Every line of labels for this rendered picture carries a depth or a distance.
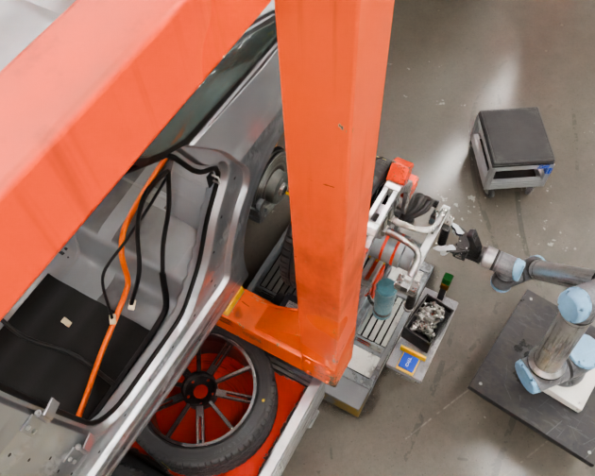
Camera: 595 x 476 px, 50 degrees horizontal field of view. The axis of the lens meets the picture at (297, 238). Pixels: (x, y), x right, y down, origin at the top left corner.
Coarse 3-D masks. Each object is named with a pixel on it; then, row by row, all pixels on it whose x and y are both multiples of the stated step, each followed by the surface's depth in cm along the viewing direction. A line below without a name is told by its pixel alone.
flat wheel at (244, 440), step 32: (224, 352) 281; (256, 352) 278; (192, 384) 278; (256, 384) 271; (224, 416) 266; (256, 416) 264; (160, 448) 258; (192, 448) 259; (224, 448) 258; (256, 448) 272
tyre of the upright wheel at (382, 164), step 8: (376, 160) 253; (384, 160) 255; (376, 168) 246; (384, 168) 248; (376, 176) 243; (384, 176) 251; (376, 184) 244; (288, 232) 243; (288, 240) 244; (288, 248) 246; (280, 256) 250; (288, 256) 247; (280, 264) 254; (288, 264) 250; (280, 272) 257; (288, 272) 254; (288, 280) 260; (296, 288) 265
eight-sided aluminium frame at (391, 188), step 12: (384, 192) 245; (396, 192) 245; (408, 192) 268; (396, 204) 279; (372, 216) 241; (384, 216) 241; (396, 216) 285; (372, 228) 237; (396, 228) 285; (372, 240) 238; (372, 276) 282; (360, 288) 279
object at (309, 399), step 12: (312, 384) 282; (324, 384) 291; (312, 396) 279; (300, 408) 276; (312, 408) 287; (300, 420) 274; (288, 432) 271; (276, 444) 269; (288, 444) 271; (276, 456) 266; (264, 468) 264; (276, 468) 265
